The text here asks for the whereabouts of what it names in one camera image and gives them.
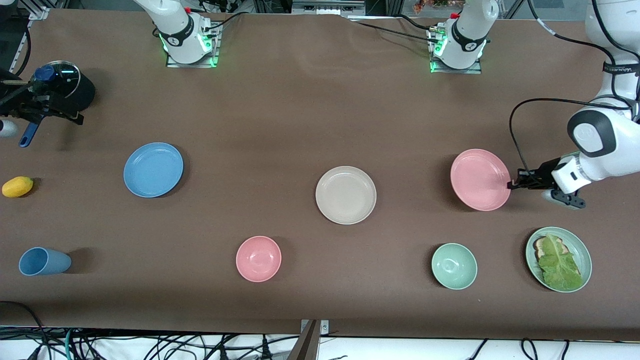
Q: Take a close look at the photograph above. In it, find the wide beige bowl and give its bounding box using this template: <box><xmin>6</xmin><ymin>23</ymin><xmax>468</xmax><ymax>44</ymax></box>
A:
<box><xmin>315</xmin><ymin>165</ymin><xmax>377</xmax><ymax>226</ymax></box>

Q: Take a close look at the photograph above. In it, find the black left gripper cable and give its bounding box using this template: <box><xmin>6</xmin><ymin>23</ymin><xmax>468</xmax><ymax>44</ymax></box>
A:
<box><xmin>509</xmin><ymin>0</ymin><xmax>640</xmax><ymax>177</ymax></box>

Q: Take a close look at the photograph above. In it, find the small metal bracket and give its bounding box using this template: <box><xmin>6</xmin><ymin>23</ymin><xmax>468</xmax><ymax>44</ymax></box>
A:
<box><xmin>300</xmin><ymin>319</ymin><xmax>330</xmax><ymax>336</ymax></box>

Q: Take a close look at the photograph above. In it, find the glass lid blue knob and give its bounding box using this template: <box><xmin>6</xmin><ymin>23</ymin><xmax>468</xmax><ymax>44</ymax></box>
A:
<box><xmin>28</xmin><ymin>60</ymin><xmax>81</xmax><ymax>105</ymax></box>

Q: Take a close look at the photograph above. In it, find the grey metal device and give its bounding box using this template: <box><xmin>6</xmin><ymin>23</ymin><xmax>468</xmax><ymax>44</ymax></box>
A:
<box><xmin>292</xmin><ymin>0</ymin><xmax>366</xmax><ymax>16</ymax></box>

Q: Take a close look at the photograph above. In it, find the wide blue bowl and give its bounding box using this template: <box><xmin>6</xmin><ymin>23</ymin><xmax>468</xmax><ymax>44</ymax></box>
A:
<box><xmin>123</xmin><ymin>142</ymin><xmax>184</xmax><ymax>199</ymax></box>

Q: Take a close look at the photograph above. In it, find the toasted bread slice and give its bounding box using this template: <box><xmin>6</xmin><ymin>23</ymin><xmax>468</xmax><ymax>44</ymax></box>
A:
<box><xmin>533</xmin><ymin>236</ymin><xmax>568</xmax><ymax>263</ymax></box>

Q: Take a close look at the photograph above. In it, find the black arm base cable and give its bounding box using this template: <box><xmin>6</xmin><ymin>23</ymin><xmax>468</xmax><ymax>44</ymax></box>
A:
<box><xmin>350</xmin><ymin>20</ymin><xmax>441</xmax><ymax>44</ymax></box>
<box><xmin>202</xmin><ymin>10</ymin><xmax>251</xmax><ymax>32</ymax></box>
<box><xmin>397</xmin><ymin>14</ymin><xmax>441</xmax><ymax>32</ymax></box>

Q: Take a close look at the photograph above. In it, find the green plate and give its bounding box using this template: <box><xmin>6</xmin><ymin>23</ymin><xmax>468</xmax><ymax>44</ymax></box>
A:
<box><xmin>525</xmin><ymin>226</ymin><xmax>593</xmax><ymax>294</ymax></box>

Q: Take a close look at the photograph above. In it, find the orange green decoration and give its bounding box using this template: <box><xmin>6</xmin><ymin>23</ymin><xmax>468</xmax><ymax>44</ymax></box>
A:
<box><xmin>414</xmin><ymin>0</ymin><xmax>466</xmax><ymax>14</ymax></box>

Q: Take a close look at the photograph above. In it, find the wide pink bowl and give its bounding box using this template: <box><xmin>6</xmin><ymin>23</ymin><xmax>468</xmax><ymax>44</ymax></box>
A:
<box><xmin>450</xmin><ymin>148</ymin><xmax>512</xmax><ymax>212</ymax></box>

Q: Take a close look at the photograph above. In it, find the brown table cover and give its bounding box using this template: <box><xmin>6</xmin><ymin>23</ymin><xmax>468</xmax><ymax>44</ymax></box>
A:
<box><xmin>0</xmin><ymin>9</ymin><xmax>640</xmax><ymax>342</ymax></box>

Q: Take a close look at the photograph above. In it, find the yellow lemon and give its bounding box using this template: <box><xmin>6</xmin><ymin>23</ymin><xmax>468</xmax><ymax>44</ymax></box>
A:
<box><xmin>1</xmin><ymin>176</ymin><xmax>34</xmax><ymax>198</ymax></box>

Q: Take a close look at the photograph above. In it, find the small deep green bowl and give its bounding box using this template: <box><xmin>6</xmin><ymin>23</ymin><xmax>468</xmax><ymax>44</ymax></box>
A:
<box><xmin>431</xmin><ymin>242</ymin><xmax>478</xmax><ymax>291</ymax></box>

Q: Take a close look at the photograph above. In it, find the blue plastic cup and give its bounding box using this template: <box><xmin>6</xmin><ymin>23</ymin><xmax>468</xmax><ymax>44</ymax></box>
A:
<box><xmin>18</xmin><ymin>247</ymin><xmax>72</xmax><ymax>277</ymax></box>

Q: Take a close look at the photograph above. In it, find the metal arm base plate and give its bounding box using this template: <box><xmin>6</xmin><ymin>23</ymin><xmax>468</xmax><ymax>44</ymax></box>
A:
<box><xmin>166</xmin><ymin>22</ymin><xmax>220</xmax><ymax>68</ymax></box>
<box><xmin>430</xmin><ymin>27</ymin><xmax>482</xmax><ymax>75</ymax></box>

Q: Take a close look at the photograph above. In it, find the aluminium frame profile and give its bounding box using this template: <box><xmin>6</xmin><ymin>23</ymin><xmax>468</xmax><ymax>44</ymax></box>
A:
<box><xmin>19</xmin><ymin>0</ymin><xmax>51</xmax><ymax>21</ymax></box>

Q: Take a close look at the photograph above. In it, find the green lettuce leaf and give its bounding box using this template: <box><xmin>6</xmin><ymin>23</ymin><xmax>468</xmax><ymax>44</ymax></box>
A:
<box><xmin>537</xmin><ymin>234</ymin><xmax>584</xmax><ymax>292</ymax></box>

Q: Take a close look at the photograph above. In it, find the small deep pink bowl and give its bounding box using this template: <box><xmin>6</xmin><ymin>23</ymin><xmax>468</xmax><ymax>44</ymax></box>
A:
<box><xmin>235</xmin><ymin>235</ymin><xmax>282</xmax><ymax>283</ymax></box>

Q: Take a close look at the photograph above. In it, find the dark slanted bar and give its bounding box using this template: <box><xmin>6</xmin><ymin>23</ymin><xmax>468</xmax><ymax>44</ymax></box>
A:
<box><xmin>287</xmin><ymin>320</ymin><xmax>321</xmax><ymax>360</ymax></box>

